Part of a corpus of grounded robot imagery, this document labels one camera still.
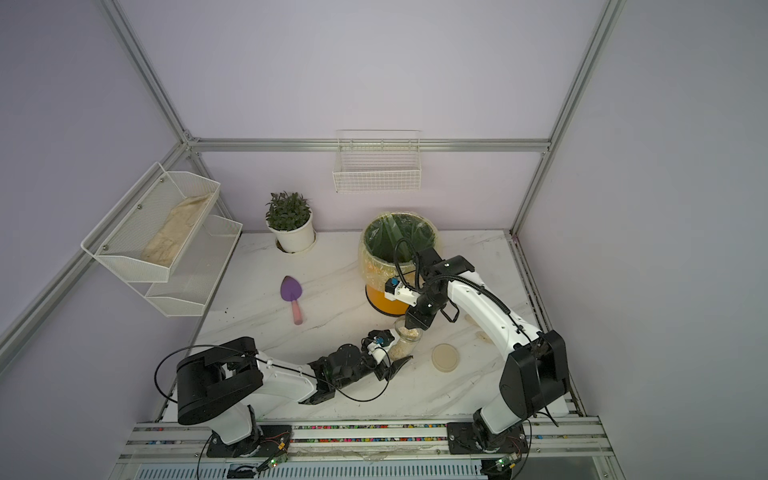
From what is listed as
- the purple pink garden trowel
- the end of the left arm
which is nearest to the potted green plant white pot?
the purple pink garden trowel

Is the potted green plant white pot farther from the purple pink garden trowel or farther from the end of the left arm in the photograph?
the end of the left arm

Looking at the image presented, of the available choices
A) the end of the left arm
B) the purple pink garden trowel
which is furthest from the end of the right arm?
the purple pink garden trowel

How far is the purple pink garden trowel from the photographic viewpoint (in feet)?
3.18

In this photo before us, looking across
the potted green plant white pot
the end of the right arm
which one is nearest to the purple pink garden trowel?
the potted green plant white pot

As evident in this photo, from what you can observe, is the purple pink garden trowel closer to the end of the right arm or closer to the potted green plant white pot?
the potted green plant white pot

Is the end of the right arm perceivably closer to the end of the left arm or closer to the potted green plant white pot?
the end of the left arm

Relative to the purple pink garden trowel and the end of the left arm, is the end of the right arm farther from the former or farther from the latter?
the purple pink garden trowel

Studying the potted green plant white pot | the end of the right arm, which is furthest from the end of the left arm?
the potted green plant white pot
